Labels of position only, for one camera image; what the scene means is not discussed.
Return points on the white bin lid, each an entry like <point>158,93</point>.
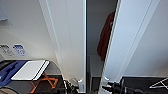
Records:
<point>30,68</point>

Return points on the grey wall board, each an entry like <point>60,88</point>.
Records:
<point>2,15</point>

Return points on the white wardrobe carcass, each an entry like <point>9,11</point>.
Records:
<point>95,33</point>

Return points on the white wardrobe door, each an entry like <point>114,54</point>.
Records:
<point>128,33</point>
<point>68,33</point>

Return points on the orange printed hoodie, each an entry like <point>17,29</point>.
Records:
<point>105,40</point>

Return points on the orange floor frame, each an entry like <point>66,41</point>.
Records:
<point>50,81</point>

